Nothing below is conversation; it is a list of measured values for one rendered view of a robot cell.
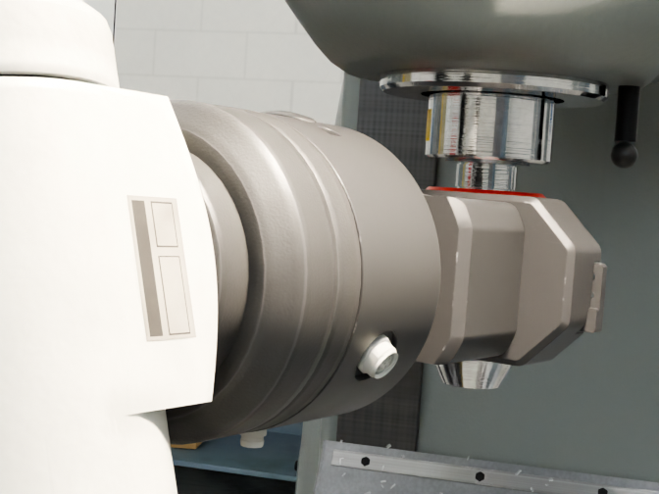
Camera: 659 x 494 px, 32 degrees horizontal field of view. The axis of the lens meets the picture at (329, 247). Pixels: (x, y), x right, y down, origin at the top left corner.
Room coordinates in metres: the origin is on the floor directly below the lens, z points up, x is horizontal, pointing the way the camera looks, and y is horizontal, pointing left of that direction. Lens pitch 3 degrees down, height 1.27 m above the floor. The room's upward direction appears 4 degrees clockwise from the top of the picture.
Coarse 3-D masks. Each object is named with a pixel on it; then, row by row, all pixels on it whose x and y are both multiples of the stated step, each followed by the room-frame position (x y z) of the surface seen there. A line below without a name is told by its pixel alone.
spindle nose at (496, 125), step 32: (448, 96) 0.42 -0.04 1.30; (480, 96) 0.41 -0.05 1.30; (512, 96) 0.41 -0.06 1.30; (544, 96) 0.42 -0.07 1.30; (448, 128) 0.42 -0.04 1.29; (480, 128) 0.41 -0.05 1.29; (512, 128) 0.41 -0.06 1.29; (544, 128) 0.42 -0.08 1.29; (512, 160) 0.41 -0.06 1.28; (544, 160) 0.42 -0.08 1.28
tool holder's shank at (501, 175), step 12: (468, 168) 0.43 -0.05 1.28; (480, 168) 0.43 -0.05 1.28; (492, 168) 0.43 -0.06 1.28; (504, 168) 0.43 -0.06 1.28; (516, 168) 0.43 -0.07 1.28; (456, 180) 0.44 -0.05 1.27; (468, 180) 0.43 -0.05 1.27; (480, 180) 0.43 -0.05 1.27; (492, 180) 0.43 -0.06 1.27; (504, 180) 0.43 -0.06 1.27; (516, 180) 0.43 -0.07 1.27
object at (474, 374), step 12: (444, 372) 0.43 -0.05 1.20; (456, 372) 0.43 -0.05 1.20; (468, 372) 0.42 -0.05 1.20; (480, 372) 0.42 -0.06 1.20; (492, 372) 0.42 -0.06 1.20; (504, 372) 0.43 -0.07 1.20; (456, 384) 0.43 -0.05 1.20; (468, 384) 0.43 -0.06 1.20; (480, 384) 0.42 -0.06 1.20; (492, 384) 0.43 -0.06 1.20
